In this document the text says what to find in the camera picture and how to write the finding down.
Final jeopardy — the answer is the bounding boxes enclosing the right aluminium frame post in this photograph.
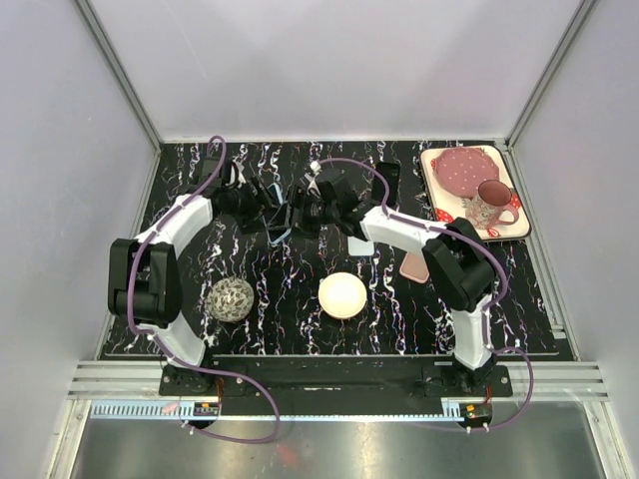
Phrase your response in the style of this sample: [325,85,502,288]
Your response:
[504,0,599,150]

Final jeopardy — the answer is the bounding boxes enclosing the cream rectangular tray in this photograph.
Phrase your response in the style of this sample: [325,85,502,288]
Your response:
[419,145,530,240]

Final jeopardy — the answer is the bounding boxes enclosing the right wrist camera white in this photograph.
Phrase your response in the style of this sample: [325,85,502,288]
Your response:
[305,161,321,197]

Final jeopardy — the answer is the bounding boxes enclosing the aluminium front rail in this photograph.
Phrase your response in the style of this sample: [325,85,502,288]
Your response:
[69,356,609,402]

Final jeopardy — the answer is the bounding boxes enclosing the light blue phone case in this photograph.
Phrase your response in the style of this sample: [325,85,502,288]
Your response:
[265,183,292,246]

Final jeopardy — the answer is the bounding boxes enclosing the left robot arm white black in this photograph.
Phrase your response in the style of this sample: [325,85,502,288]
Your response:
[108,160,281,395]

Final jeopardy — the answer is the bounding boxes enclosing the aluminium frame post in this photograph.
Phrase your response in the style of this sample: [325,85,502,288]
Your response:
[504,0,599,150]
[72,0,163,151]

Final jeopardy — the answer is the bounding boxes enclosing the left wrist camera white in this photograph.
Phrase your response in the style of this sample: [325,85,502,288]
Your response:
[227,161,247,188]

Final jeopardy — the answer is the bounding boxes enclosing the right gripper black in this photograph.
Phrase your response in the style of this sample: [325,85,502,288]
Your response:
[267,186,338,240]

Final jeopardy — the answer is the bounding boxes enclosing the white cable duct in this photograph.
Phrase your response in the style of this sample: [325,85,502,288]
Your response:
[90,400,462,422]

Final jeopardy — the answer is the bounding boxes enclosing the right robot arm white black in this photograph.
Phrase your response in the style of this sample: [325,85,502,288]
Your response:
[265,161,506,396]

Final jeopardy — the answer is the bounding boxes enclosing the leaf patterned bowl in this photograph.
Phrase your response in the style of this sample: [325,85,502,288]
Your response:
[206,276,255,323]

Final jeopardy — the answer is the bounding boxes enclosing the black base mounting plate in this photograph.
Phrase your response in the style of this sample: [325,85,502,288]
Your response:
[159,355,513,418]

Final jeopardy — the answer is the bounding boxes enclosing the white round bowl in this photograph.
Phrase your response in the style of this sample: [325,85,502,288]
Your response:
[318,272,367,320]

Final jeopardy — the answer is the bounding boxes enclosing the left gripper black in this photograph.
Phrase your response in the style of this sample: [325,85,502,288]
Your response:
[223,175,280,234]

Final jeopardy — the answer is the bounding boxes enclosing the left aluminium frame post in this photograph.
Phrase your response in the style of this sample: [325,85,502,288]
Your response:
[72,0,163,151]

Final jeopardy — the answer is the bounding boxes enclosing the pink dotted plate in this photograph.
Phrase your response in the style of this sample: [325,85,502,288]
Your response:
[431,147,500,199]

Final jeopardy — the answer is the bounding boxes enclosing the pink mug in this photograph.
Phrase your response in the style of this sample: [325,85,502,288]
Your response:
[465,180,519,231]

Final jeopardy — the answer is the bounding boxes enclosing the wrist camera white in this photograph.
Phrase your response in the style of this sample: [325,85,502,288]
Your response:
[305,161,321,197]
[227,161,247,188]

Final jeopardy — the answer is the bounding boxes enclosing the pink phone case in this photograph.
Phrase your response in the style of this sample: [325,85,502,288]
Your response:
[399,252,429,284]

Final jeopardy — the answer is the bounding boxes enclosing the light blue smartphone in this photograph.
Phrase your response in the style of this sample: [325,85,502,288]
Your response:
[347,237,375,257]

